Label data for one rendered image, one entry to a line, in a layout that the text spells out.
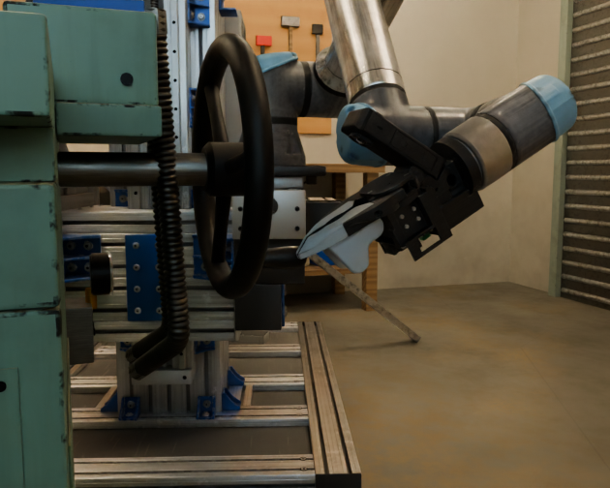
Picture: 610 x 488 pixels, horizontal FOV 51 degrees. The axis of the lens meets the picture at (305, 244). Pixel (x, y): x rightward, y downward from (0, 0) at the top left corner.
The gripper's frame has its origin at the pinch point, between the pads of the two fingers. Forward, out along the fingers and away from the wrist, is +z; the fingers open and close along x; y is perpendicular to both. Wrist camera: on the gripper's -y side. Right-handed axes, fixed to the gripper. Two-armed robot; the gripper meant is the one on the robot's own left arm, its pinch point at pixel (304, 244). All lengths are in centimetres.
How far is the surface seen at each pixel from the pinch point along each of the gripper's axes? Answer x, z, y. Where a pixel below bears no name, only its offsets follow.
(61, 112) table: 0.9, 13.6, -22.5
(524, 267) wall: 307, -213, 191
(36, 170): -11.1, 17.8, -18.9
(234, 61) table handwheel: -0.4, -2.6, -19.2
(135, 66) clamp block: 2.9, 5.4, -23.2
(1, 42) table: -20.1, 15.2, -25.8
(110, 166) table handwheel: 7.1, 12.1, -16.2
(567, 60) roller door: 264, -274, 70
